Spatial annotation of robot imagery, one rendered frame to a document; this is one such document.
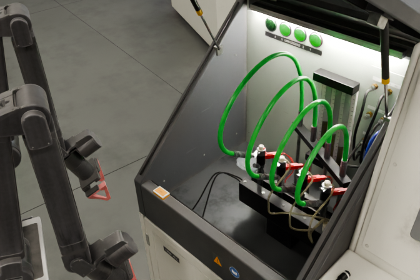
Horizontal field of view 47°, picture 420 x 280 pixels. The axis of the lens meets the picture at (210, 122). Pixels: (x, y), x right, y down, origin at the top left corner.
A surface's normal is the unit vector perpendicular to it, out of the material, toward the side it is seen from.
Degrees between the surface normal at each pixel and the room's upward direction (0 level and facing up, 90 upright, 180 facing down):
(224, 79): 90
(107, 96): 0
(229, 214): 0
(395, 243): 76
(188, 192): 0
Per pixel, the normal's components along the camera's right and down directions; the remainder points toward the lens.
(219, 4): 0.38, 0.52
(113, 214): -0.04, -0.81
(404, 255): -0.70, 0.22
